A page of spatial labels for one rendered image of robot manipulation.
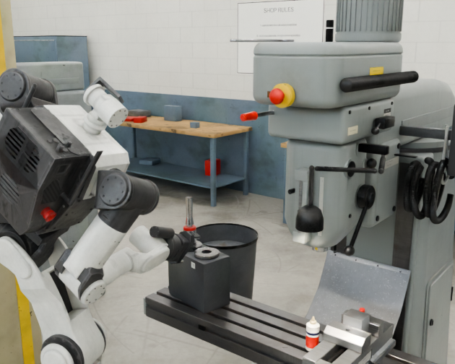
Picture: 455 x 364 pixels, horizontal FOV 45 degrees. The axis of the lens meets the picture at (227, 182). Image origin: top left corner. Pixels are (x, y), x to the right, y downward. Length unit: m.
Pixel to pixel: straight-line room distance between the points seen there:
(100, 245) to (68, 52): 7.37
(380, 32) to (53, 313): 1.26
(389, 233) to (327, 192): 0.52
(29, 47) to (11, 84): 7.57
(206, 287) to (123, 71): 6.77
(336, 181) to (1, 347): 2.14
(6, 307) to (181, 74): 5.17
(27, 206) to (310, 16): 5.32
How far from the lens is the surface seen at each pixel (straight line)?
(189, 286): 1.99
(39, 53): 8.95
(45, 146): 1.36
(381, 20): 1.72
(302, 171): 1.50
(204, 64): 7.37
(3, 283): 3.02
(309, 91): 1.36
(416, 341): 2.14
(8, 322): 3.11
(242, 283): 3.68
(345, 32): 1.74
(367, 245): 2.04
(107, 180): 1.36
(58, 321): 1.70
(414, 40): 5.95
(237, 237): 3.96
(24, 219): 1.48
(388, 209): 1.80
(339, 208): 1.55
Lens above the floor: 1.88
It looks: 14 degrees down
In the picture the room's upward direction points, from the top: straight up
